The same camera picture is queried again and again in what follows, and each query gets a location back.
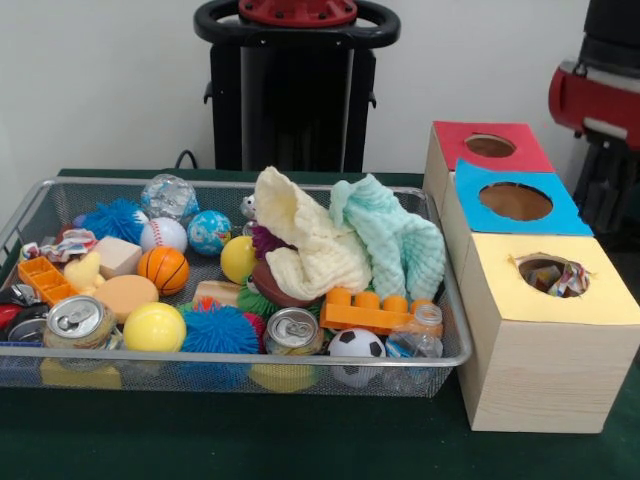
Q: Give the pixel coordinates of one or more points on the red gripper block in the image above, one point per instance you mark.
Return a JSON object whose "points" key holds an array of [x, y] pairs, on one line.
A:
{"points": [[600, 105]]}

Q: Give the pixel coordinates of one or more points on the wooden box with three holes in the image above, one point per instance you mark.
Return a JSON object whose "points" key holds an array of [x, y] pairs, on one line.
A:
{"points": [[540, 370]]}

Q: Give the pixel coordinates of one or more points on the light teal waffle cloth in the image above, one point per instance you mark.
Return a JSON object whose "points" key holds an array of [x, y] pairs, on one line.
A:
{"points": [[400, 240]]}

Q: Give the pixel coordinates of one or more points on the cream waffle cloth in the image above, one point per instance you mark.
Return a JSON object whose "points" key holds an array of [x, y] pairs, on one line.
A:
{"points": [[310, 260]]}

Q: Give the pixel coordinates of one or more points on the red white blue cloth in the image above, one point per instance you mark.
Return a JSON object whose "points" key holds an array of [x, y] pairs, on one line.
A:
{"points": [[65, 245]]}

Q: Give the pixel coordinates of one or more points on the orange toy building block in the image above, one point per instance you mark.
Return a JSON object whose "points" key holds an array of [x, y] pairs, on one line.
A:
{"points": [[357, 315]]}

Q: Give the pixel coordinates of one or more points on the black and white soccer ball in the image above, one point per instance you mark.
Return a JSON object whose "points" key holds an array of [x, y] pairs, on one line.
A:
{"points": [[356, 342]]}

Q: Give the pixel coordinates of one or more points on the blue and green globe ball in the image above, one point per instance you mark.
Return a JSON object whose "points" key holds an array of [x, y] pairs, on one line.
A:
{"points": [[209, 232]]}

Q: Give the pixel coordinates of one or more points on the blue spiky rubber ball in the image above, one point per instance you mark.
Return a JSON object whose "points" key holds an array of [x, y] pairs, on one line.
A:
{"points": [[112, 220], [218, 330]]}

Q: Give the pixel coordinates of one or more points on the dark green table cloth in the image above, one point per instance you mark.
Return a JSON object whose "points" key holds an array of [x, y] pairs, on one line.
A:
{"points": [[250, 440]]}

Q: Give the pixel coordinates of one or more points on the white toy baseball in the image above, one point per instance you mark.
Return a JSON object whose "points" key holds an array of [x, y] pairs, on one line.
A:
{"points": [[163, 235]]}

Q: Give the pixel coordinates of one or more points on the orange toy basketball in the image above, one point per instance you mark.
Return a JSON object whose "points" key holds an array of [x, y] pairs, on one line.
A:
{"points": [[163, 270]]}

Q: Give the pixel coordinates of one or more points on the yellow smooth ball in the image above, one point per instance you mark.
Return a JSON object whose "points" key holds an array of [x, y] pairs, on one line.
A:
{"points": [[154, 327]]}

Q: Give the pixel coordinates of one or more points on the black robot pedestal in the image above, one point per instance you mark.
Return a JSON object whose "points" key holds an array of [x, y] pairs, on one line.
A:
{"points": [[300, 100]]}

